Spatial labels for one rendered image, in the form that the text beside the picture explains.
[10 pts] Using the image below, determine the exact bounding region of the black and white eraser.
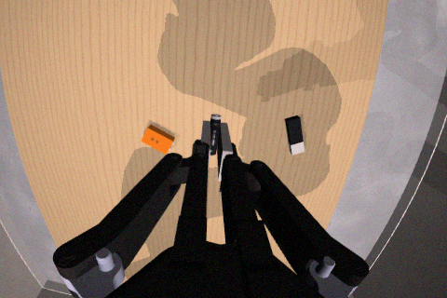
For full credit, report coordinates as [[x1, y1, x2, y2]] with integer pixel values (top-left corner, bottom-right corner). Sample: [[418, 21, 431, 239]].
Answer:
[[285, 115, 305, 155]]

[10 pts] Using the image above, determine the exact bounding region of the orange nine-volt battery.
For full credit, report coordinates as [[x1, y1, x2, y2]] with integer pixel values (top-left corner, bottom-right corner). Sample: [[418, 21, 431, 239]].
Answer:
[[141, 124, 175, 154]]

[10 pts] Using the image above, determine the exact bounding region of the black cylindrical battery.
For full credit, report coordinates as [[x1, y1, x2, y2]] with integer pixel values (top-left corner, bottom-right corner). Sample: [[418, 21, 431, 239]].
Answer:
[[210, 114, 221, 156]]

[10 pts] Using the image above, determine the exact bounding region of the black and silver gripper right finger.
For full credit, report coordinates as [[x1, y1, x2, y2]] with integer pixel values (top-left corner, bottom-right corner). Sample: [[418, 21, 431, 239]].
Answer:
[[217, 122, 370, 298]]

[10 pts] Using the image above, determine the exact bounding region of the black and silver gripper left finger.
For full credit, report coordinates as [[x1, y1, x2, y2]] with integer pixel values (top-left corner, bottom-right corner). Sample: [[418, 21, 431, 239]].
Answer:
[[53, 120, 210, 298]]

